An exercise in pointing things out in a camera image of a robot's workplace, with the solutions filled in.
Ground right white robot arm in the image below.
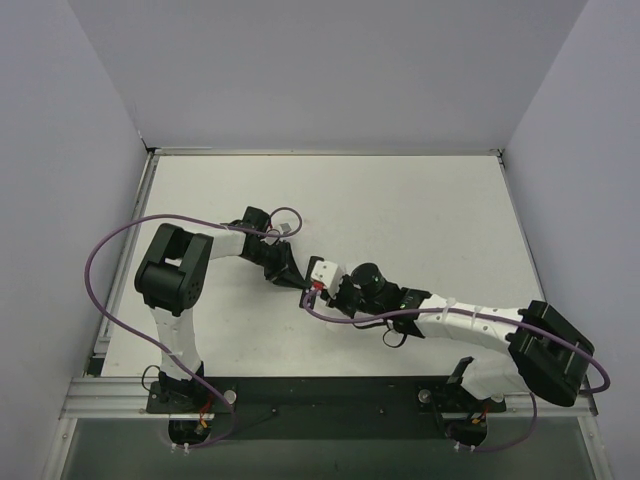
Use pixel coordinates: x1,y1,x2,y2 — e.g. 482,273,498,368
311,261,595,407

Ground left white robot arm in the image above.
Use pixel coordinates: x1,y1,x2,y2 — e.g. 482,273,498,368
134,207,310,412

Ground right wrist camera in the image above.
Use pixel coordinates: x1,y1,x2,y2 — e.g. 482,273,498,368
309,257,346,297

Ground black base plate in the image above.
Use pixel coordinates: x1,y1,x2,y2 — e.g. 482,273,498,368
146,376,506,443

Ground aluminium rail frame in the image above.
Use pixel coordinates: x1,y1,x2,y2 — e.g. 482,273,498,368
50,152,596,479

